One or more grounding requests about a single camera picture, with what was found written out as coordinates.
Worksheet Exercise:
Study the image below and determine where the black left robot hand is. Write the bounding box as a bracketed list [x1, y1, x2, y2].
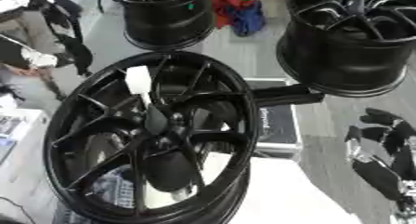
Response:
[40, 0, 97, 78]

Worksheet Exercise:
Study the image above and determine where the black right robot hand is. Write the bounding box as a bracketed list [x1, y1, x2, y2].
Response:
[343, 107, 416, 204]

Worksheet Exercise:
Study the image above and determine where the black spoked wheel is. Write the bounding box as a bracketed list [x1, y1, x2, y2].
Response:
[42, 50, 262, 224]

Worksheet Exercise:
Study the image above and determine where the large black wheel rim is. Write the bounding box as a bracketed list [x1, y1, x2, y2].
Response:
[274, 0, 416, 99]

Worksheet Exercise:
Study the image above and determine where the black case with silver edges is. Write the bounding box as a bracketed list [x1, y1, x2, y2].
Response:
[241, 77, 305, 157]

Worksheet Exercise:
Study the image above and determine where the black bar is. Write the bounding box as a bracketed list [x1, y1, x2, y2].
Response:
[250, 84, 327, 108]

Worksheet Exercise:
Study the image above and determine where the red and blue bag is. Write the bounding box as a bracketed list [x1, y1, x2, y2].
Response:
[206, 0, 268, 37]

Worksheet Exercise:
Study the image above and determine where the thin black cable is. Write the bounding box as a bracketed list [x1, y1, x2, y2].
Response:
[0, 196, 39, 224]

